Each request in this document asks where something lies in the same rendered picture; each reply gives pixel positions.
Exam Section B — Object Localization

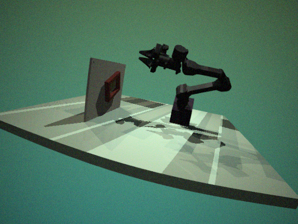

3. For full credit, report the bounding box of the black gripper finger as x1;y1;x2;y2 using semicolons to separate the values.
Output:
139;47;155;60
139;57;153;69

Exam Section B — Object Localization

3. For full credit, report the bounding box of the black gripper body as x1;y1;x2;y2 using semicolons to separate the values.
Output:
150;43;171;73

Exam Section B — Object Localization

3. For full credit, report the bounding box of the dark red rectangular picture frame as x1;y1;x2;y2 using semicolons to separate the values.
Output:
104;71;120;102

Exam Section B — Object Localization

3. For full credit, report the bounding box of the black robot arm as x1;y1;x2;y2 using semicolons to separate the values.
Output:
168;45;231;108

